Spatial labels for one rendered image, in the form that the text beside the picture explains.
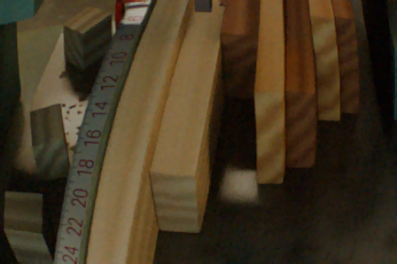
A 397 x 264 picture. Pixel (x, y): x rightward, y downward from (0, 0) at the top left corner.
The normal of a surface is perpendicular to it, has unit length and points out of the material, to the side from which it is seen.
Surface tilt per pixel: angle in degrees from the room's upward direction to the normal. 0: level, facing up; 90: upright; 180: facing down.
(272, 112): 90
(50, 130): 0
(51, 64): 0
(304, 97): 90
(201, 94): 0
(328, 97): 90
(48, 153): 90
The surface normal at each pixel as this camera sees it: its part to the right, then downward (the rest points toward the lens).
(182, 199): -0.13, 0.65
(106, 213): -0.06, -0.75
